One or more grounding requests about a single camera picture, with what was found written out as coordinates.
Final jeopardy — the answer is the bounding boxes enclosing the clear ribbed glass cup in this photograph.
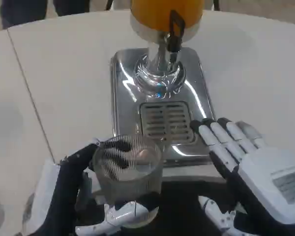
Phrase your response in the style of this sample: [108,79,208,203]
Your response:
[91,134,162,221]

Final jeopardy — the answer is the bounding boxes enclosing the steel orange juice dispenser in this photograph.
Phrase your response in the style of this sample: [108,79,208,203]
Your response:
[88,0,227,195]

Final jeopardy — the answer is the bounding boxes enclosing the person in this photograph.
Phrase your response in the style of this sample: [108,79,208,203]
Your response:
[0,0,114,29]

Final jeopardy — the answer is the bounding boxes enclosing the steel drip tray grid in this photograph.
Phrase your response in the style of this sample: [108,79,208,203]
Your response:
[139,101,197,145]

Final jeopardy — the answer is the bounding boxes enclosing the black tap lever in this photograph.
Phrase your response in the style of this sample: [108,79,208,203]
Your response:
[165,10,186,53]

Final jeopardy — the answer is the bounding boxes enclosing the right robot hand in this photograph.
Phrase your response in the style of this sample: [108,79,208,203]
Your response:
[190,117,295,236]

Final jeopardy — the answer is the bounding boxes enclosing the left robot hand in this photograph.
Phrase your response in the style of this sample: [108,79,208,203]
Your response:
[23,138,160,236]

